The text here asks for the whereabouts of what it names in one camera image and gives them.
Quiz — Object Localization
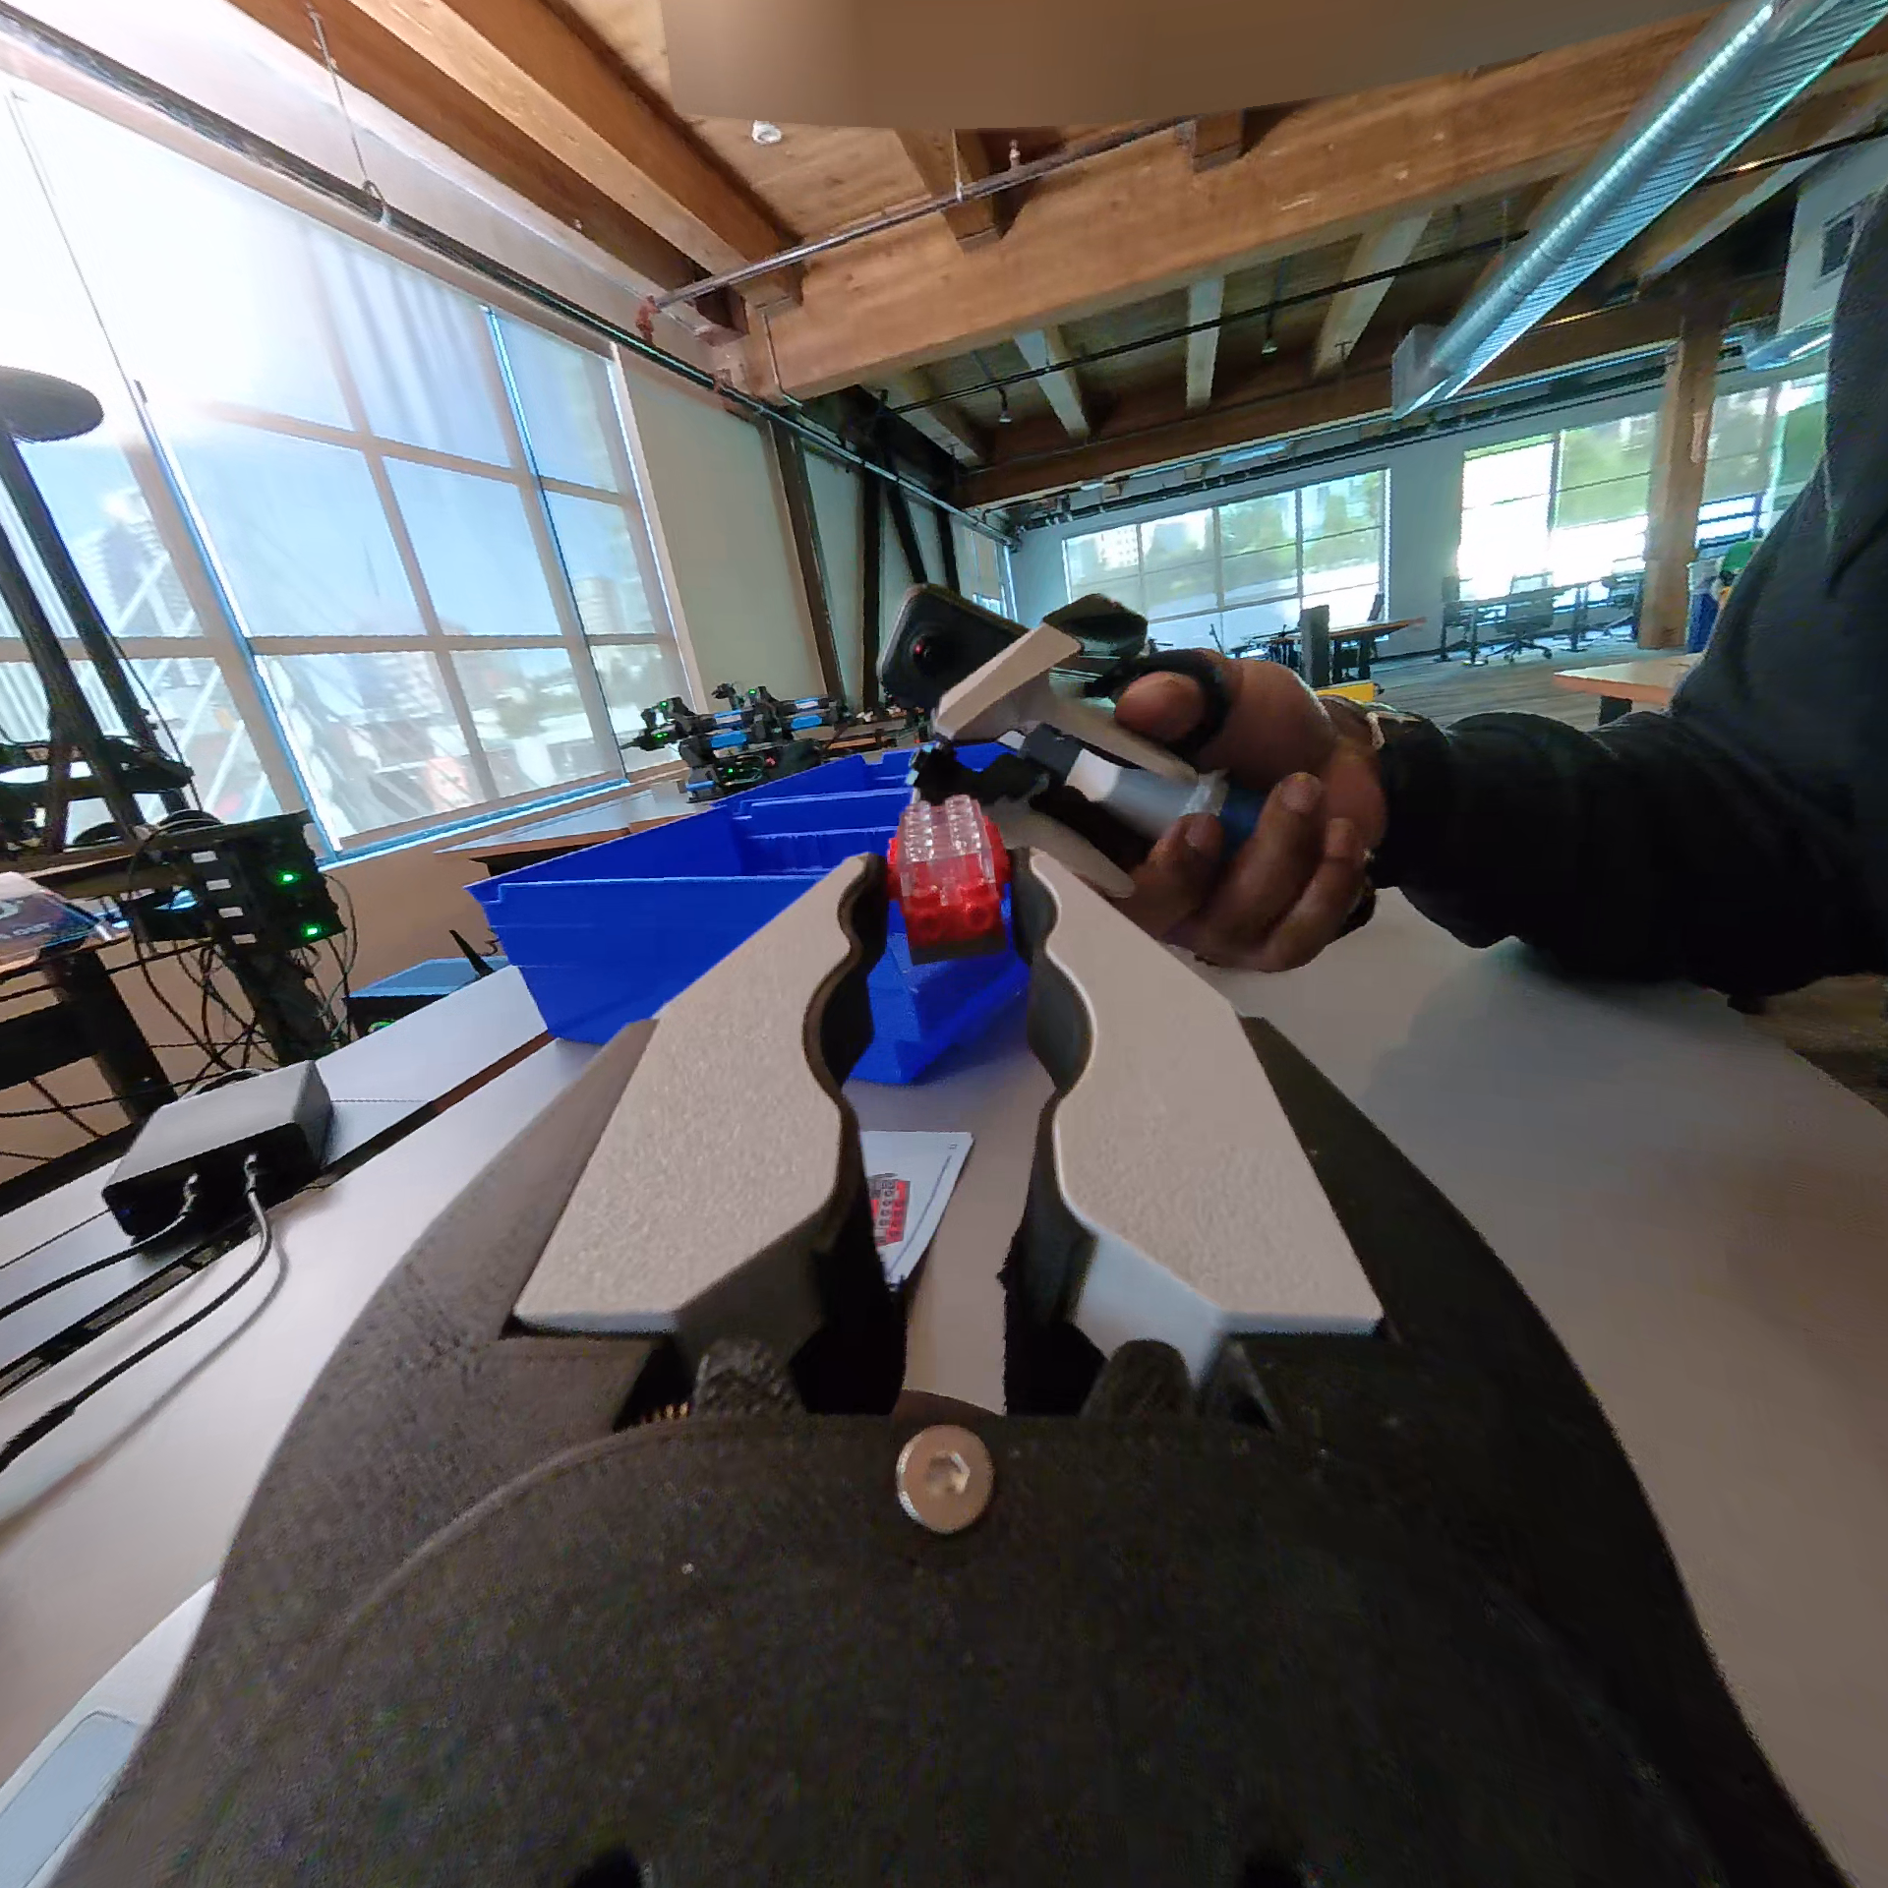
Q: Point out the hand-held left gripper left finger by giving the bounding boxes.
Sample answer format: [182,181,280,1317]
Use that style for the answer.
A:
[508,853,905,1414]

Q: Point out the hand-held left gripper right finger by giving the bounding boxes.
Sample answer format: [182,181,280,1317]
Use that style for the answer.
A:
[1002,849,1384,1414]

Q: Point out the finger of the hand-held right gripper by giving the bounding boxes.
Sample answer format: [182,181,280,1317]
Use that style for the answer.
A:
[933,616,1093,747]
[1015,815,1140,901]

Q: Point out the red clear toy brick assembly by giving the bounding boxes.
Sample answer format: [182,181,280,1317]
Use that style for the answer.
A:
[887,794,1020,966]

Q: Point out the blue plastic storage bin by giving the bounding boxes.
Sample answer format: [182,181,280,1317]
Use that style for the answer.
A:
[735,744,1020,830]
[464,827,1034,1088]
[708,766,1020,889]

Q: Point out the grey desk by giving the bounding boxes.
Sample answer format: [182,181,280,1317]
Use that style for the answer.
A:
[0,886,1888,1888]

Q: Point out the person's right hand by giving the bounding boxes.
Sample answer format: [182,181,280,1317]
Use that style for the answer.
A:
[1109,653,1384,976]

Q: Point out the window showing green trees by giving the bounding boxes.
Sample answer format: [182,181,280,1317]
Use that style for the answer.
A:
[1062,468,1391,624]
[1461,376,1832,570]

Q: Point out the toy brick instruction booklet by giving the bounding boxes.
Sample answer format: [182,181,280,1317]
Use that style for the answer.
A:
[0,1129,974,1888]

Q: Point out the grey table brown edge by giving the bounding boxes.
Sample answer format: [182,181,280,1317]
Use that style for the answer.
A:
[0,966,558,1418]

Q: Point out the long grey workbench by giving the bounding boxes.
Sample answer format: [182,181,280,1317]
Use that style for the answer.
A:
[435,790,769,865]

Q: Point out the group of black office chairs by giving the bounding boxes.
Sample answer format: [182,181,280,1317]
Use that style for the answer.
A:
[1439,560,1645,665]

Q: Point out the black adapter box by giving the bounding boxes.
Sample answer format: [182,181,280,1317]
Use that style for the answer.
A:
[103,1057,336,1238]

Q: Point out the wooden table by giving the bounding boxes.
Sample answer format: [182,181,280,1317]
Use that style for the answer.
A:
[1553,654,1697,724]

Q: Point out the black box green lights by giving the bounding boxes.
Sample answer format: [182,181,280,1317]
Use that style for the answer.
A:
[191,818,347,948]

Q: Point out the wooden column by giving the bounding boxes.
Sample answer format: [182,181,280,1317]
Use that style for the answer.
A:
[1637,331,1728,653]

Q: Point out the large grid window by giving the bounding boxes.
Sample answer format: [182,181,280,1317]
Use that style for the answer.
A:
[0,58,689,856]

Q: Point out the clear printed sign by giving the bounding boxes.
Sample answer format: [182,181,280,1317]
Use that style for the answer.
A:
[0,872,127,960]

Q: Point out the black tall stand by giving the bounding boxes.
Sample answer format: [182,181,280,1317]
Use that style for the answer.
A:
[0,365,200,865]

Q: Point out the braided black cable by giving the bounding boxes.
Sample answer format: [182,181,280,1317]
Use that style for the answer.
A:
[0,1154,286,1479]
[0,1167,203,1314]

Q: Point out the black metal rig frame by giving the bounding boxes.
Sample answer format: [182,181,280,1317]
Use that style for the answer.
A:
[0,827,318,1125]

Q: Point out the silver ventilation duct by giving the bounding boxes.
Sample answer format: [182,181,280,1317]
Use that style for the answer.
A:
[1391,0,1862,418]

